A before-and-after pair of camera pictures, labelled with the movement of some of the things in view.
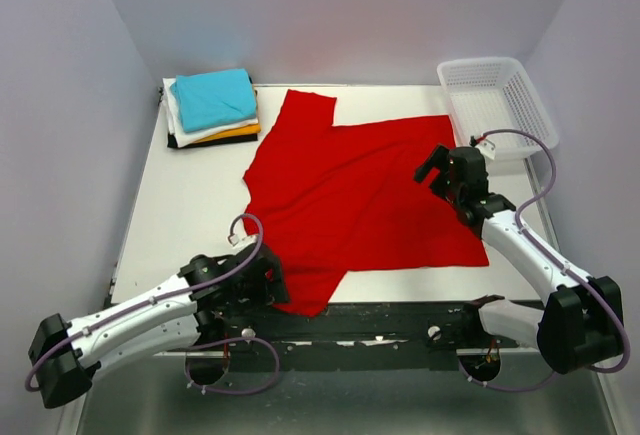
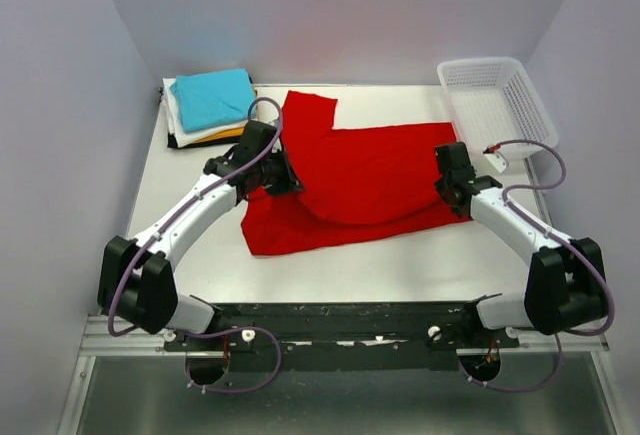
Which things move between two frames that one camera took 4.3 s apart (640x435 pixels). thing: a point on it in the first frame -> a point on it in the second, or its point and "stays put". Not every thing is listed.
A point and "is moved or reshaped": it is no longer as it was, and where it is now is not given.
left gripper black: x=271 y=292 -> x=289 y=184
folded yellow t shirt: x=247 y=130 stays put
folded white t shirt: x=184 y=138 stays put
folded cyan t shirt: x=214 y=99 stays put
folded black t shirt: x=173 y=143 stays put
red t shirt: x=335 y=198 is moved or reshaped
